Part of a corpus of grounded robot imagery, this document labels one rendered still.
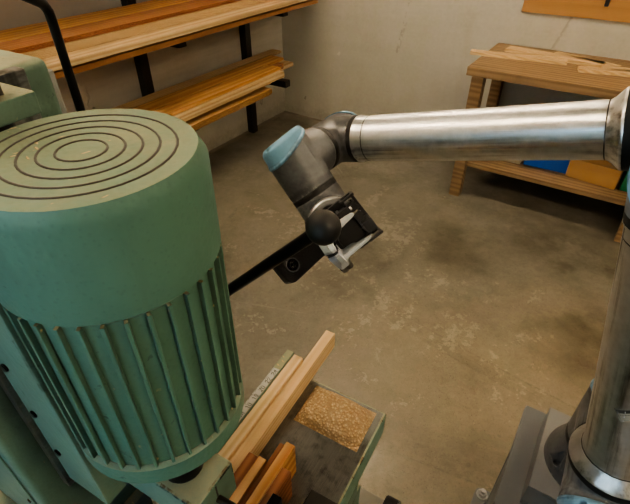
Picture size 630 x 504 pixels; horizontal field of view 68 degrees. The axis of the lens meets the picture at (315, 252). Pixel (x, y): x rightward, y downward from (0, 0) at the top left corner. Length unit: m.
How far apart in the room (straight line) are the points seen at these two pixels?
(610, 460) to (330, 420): 0.44
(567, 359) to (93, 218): 2.26
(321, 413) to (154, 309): 0.56
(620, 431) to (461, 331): 1.55
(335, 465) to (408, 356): 1.39
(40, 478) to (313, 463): 0.40
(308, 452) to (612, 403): 0.47
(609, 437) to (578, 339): 1.67
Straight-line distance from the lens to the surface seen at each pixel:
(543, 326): 2.53
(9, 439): 0.72
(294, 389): 0.88
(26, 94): 0.47
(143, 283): 0.34
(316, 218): 0.44
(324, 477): 0.84
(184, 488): 0.67
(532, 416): 1.44
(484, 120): 0.81
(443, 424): 2.02
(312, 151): 0.85
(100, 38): 2.61
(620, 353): 0.78
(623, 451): 0.90
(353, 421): 0.87
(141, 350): 0.39
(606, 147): 0.78
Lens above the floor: 1.65
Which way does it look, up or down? 37 degrees down
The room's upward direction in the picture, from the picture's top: straight up
